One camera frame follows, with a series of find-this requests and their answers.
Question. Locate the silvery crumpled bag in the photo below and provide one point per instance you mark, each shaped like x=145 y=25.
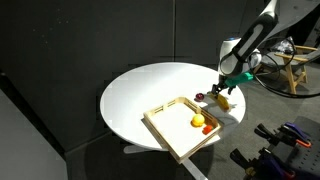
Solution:
x=286 y=45

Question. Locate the yellow toy banana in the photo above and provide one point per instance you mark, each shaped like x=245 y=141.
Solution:
x=220 y=101

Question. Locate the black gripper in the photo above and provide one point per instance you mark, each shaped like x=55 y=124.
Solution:
x=221 y=86

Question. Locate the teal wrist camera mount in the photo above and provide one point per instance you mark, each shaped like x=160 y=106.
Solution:
x=238 y=79

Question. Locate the light wooden tray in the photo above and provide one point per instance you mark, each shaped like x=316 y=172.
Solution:
x=166 y=133

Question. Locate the purple black spring clamp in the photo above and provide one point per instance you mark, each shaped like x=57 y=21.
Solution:
x=266 y=163
x=290 y=136

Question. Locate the yellow toy lemon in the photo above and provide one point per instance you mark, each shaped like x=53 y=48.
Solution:
x=198 y=120

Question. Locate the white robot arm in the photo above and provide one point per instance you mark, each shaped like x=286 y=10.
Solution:
x=246 y=40

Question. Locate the wooden armchair grey cushion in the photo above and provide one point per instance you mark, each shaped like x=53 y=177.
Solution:
x=293 y=63

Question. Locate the perforated metal plate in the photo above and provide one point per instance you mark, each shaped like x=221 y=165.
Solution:
x=308 y=160

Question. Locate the red toy strawberry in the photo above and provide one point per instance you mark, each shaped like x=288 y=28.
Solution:
x=207 y=129

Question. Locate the dark red toy plum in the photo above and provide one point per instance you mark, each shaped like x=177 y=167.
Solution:
x=199 y=97

